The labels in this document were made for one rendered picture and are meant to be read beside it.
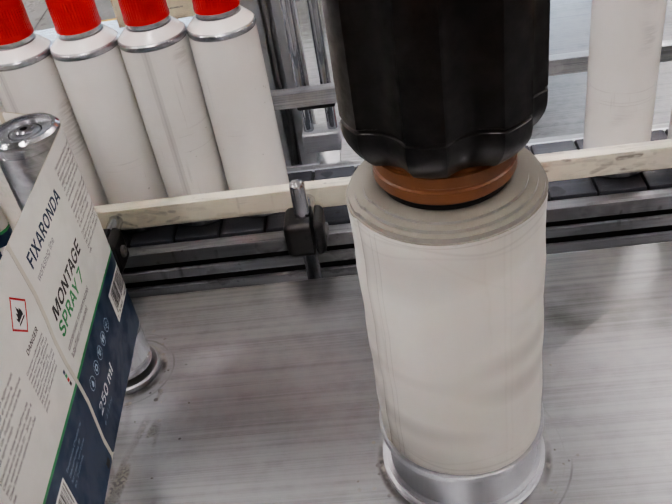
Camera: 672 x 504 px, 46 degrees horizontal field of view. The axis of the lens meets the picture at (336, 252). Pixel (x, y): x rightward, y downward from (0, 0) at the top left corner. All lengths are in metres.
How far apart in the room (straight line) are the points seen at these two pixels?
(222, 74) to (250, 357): 0.21
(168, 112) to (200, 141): 0.04
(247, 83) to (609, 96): 0.27
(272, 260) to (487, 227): 0.36
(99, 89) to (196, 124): 0.08
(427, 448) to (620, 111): 0.34
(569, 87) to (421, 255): 0.63
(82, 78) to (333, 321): 0.26
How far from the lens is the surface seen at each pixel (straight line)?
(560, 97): 0.90
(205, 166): 0.64
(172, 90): 0.61
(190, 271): 0.66
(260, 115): 0.62
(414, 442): 0.40
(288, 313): 0.56
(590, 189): 0.66
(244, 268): 0.65
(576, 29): 1.06
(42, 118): 0.47
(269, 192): 0.62
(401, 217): 0.31
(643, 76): 0.63
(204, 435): 0.50
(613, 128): 0.65
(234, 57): 0.59
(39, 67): 0.64
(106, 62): 0.62
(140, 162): 0.65
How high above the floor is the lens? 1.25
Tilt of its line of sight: 37 degrees down
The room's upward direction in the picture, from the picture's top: 10 degrees counter-clockwise
